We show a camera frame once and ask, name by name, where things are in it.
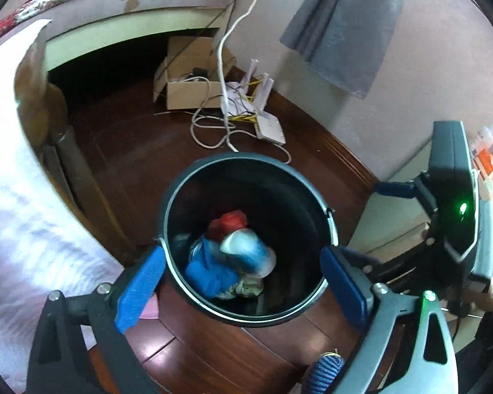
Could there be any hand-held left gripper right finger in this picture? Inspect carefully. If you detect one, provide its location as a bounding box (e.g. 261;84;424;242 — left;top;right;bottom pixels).
319;245;461;394

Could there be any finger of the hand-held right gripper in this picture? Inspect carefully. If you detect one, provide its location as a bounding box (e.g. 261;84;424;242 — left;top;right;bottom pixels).
374;170;438;214
339;235;445;292

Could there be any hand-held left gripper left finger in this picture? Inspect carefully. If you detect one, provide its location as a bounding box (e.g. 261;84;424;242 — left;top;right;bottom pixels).
25;245;167;394

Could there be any black bucket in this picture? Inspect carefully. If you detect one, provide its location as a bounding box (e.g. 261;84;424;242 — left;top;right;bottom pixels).
155;152;338;329

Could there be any beige cloth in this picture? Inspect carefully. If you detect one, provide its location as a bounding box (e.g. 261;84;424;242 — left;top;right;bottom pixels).
226;276;268;297

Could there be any blue white paper cup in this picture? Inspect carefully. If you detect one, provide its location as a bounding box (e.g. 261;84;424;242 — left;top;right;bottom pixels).
220;230;277;276

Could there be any beige bedside cabinet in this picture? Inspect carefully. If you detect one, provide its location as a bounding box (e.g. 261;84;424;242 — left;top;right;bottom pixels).
359;142;436;265

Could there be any orange white box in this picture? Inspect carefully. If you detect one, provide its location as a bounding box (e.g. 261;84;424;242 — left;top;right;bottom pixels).
473;148;493;200

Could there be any white plastic bottle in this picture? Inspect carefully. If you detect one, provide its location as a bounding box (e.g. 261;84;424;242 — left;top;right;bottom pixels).
467;113;493;153

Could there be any blue striped sock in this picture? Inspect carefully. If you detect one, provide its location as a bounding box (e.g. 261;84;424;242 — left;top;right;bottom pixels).
308;351;345;394

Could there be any white router with antennas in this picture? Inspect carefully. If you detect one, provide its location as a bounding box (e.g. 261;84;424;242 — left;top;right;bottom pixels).
246;59;287;145

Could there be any table with white cloth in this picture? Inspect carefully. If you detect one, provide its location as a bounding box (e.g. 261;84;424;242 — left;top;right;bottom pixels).
0;18;161;392

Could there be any wooden table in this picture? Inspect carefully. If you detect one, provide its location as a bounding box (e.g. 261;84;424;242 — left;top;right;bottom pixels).
15;41;138;265

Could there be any white wifi router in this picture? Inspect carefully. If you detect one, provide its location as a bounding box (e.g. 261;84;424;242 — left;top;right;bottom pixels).
229;73;270;124

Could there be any grey embroidered curtain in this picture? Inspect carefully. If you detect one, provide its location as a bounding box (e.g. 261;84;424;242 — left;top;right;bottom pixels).
279;0;415;100

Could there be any small white network device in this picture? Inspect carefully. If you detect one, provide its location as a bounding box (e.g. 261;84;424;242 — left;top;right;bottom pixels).
221;81;257;116

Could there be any cardboard box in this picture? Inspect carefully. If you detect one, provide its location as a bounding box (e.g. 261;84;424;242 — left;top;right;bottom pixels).
153;36;237;111

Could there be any thick white cable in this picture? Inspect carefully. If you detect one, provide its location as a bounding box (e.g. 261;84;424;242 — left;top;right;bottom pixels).
191;0;292;165

